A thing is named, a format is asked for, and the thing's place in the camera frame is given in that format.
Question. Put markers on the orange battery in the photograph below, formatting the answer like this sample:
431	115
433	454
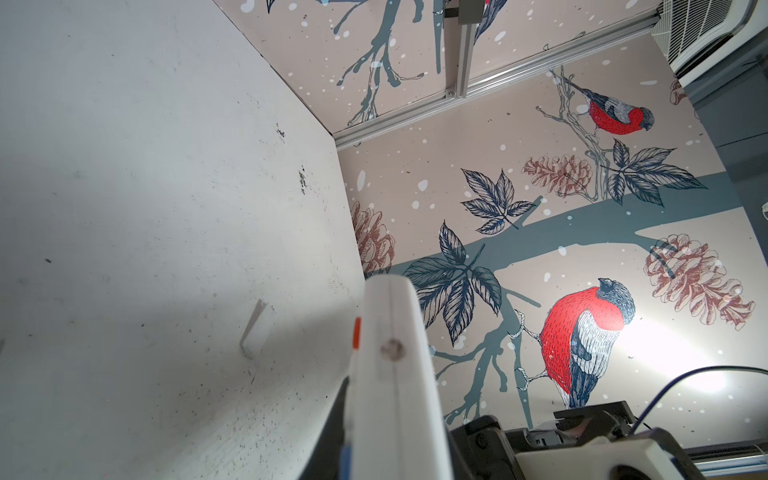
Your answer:
356	334

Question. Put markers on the white battery cover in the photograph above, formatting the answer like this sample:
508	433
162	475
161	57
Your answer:
255	333

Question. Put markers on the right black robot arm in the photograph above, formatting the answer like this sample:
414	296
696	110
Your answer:
593	442

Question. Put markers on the white wire mesh basket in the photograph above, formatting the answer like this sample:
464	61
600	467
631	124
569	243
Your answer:
688	32

